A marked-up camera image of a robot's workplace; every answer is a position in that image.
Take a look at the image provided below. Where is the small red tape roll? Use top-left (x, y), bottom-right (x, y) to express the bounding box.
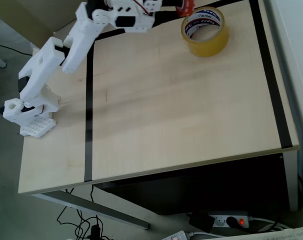
top-left (175, 0), bottom-right (196, 18)

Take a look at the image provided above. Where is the large yellow tape roll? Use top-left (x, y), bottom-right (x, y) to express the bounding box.
top-left (180, 6), bottom-right (230, 59)

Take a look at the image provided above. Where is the brown cardboard box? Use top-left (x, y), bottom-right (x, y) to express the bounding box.
top-left (0, 0), bottom-right (88, 51)

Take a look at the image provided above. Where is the grey table leg beam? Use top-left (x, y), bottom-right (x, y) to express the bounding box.
top-left (32, 189), bottom-right (151, 231)

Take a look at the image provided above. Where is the black power adapter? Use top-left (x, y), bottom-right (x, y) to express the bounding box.
top-left (188, 212), bottom-right (216, 235)

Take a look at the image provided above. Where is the grey upright table leg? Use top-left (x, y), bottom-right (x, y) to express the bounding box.
top-left (282, 149), bottom-right (299, 213)

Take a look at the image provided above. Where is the black floor charger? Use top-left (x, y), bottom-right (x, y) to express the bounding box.
top-left (90, 224), bottom-right (102, 240)

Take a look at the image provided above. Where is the white switched power strip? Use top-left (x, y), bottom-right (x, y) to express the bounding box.
top-left (162, 230), bottom-right (190, 240)

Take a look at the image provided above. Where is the black plug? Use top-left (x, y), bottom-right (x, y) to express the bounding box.
top-left (226, 215), bottom-right (240, 229)

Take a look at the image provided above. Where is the printed paper sheet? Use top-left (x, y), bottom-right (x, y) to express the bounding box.
top-left (230, 224), bottom-right (303, 240)

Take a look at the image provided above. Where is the red white servo wire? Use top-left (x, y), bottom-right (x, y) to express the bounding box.
top-left (132, 0), bottom-right (153, 18)

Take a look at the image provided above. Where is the black floor cable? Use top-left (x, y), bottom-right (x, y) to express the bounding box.
top-left (56, 187), bottom-right (86, 240)
top-left (75, 184), bottom-right (107, 240)

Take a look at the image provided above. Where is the white power cable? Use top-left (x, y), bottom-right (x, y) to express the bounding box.
top-left (248, 215), bottom-right (290, 233)

